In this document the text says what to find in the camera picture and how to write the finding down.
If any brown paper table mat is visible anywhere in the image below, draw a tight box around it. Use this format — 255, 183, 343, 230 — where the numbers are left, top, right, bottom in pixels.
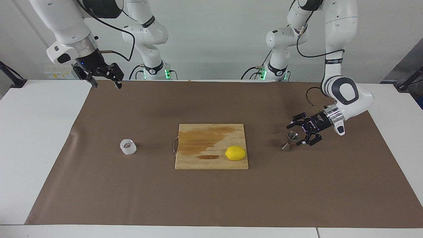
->
25, 80, 423, 228

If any white wall socket box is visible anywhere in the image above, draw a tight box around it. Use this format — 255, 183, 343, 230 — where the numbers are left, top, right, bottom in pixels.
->
44, 68, 76, 80

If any yellow lemon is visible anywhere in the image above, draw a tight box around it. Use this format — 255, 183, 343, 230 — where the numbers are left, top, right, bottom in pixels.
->
225, 145, 247, 161

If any black left base cable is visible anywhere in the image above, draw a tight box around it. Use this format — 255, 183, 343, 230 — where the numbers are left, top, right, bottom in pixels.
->
241, 59, 266, 80

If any wooden cutting board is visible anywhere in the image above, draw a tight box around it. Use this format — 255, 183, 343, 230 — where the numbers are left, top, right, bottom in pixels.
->
174, 124, 249, 170

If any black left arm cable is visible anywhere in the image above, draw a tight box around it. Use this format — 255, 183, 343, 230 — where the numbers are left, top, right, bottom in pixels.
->
296, 0, 346, 114

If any clear textured glass cup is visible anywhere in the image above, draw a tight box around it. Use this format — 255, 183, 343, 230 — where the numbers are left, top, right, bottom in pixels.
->
120, 139, 137, 156

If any black base cable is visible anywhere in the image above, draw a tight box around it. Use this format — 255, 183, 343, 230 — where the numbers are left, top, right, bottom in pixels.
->
129, 64, 146, 80
241, 59, 266, 80

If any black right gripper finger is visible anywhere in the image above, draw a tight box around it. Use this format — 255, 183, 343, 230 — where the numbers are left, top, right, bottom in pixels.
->
108, 62, 125, 89
72, 63, 99, 89

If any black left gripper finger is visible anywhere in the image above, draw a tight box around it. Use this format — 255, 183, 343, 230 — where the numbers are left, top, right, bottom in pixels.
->
296, 132, 323, 147
286, 113, 309, 130

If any steel double jigger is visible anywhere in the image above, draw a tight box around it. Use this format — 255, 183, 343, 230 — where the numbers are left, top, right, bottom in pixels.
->
281, 131, 299, 152

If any black right base cable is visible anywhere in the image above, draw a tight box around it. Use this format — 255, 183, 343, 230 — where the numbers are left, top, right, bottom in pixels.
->
129, 64, 146, 80

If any black clamp stand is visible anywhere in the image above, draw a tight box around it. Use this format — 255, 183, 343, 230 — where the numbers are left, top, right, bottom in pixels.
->
397, 66, 423, 92
0, 61, 27, 88

